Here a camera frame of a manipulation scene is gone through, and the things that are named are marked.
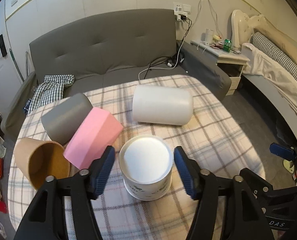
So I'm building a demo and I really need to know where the white floral print cup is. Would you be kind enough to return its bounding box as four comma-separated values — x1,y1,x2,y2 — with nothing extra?
119,135,174,201

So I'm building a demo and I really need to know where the brown paper cup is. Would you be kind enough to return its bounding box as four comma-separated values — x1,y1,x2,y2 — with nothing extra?
13,138,70,190

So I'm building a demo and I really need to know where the pink faceted cup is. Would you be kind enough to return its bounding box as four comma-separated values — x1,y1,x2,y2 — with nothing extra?
64,107,123,170

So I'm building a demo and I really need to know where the grey cylindrical cup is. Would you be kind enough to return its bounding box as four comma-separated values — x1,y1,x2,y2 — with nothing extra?
41,93,93,145

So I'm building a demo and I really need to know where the white plain cup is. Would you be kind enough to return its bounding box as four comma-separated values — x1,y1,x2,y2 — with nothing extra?
132,85,194,126

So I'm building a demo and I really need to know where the white bed sheet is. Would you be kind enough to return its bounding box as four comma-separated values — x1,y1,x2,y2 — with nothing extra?
241,43,297,115

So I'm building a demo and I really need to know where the green checked cloth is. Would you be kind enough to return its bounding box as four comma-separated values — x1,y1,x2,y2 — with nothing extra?
27,74,75,114

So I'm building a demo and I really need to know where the white bedside table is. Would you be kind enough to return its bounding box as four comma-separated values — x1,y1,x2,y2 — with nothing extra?
190,40,249,96

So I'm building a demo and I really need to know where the striped pillow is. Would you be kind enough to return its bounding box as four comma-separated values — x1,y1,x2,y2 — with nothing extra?
251,32,297,81

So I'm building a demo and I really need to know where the green soda can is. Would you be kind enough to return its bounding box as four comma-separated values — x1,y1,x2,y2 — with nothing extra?
223,39,232,53

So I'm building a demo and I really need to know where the white door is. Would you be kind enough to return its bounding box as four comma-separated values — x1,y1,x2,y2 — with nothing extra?
0,0,22,116

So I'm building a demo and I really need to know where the cream bed headboard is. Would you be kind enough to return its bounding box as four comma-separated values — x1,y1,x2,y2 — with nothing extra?
231,10,297,65

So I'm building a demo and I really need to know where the white tumbler on nightstand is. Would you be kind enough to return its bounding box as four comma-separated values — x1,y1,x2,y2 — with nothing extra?
204,29,214,45

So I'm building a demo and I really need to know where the grey fabric sofa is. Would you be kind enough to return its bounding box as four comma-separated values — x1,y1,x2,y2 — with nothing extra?
1,9,232,141

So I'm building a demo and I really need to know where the green handled broom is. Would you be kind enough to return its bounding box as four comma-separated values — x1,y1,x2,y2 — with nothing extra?
9,48,24,82

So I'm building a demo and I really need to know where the black charging cable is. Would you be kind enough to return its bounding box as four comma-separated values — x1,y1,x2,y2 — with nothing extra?
137,15,193,81

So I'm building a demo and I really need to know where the white charging cable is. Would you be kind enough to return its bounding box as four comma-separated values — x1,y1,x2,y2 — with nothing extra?
192,0,224,40

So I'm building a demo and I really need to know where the black door handle lock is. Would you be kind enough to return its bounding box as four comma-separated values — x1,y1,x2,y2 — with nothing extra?
0,34,7,57

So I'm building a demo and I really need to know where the wall power socket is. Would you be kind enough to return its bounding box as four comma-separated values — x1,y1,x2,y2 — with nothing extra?
173,2,191,14

